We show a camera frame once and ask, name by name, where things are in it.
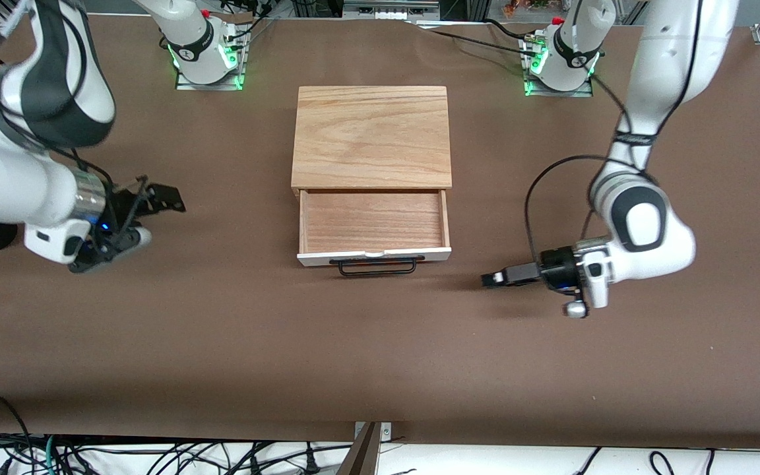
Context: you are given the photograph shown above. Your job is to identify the white-fronted wooden drawer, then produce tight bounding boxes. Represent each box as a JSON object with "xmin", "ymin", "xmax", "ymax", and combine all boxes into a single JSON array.
[{"xmin": 296, "ymin": 188, "xmax": 453, "ymax": 276}]

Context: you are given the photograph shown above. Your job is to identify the silver mounting bracket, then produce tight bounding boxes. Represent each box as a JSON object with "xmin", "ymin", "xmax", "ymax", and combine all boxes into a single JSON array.
[{"xmin": 354, "ymin": 420, "xmax": 394, "ymax": 444}]

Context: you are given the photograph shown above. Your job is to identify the grey equipment box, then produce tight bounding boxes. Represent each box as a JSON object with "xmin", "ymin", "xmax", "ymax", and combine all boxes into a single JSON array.
[{"xmin": 342, "ymin": 0, "xmax": 441, "ymax": 20}]

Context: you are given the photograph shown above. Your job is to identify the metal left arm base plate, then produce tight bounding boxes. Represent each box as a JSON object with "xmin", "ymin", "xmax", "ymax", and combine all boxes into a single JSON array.
[{"xmin": 521, "ymin": 26, "xmax": 596, "ymax": 98}]

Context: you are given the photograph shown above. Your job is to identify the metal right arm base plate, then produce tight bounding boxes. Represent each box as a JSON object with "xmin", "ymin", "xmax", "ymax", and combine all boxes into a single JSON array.
[{"xmin": 174, "ymin": 16, "xmax": 250, "ymax": 92}]

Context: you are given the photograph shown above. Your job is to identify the black wire drawer handle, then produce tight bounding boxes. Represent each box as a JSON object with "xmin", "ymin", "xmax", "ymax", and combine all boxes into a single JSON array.
[{"xmin": 329, "ymin": 256, "xmax": 425, "ymax": 277}]

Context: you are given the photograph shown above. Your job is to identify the black left arm strap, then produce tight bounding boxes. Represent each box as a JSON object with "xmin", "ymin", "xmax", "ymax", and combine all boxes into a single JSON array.
[{"xmin": 613, "ymin": 130, "xmax": 658, "ymax": 147}]

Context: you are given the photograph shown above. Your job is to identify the dark slanted pole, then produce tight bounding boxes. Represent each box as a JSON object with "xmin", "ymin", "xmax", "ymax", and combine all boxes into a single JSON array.
[{"xmin": 336, "ymin": 422, "xmax": 382, "ymax": 475}]

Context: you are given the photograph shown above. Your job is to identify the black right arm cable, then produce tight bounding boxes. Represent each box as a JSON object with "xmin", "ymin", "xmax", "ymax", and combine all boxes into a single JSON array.
[{"xmin": 57, "ymin": 148, "xmax": 150, "ymax": 258}]

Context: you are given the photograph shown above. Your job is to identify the black cable bundle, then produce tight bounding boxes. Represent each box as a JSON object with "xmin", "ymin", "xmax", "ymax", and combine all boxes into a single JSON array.
[{"xmin": 0, "ymin": 393, "xmax": 354, "ymax": 475}]

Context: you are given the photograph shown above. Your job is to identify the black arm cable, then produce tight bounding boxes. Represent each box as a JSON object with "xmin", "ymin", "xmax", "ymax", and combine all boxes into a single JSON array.
[
  {"xmin": 524, "ymin": 0, "xmax": 705, "ymax": 265},
  {"xmin": 57, "ymin": 148, "xmax": 150, "ymax": 258}
]

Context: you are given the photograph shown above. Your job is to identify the wooden drawer cabinet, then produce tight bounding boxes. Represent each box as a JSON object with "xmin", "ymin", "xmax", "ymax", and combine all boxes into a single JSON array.
[{"xmin": 291, "ymin": 84, "xmax": 453, "ymax": 194}]

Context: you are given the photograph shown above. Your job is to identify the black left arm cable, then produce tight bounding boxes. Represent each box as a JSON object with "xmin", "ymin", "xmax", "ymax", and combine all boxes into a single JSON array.
[{"xmin": 524, "ymin": 0, "xmax": 705, "ymax": 265}]

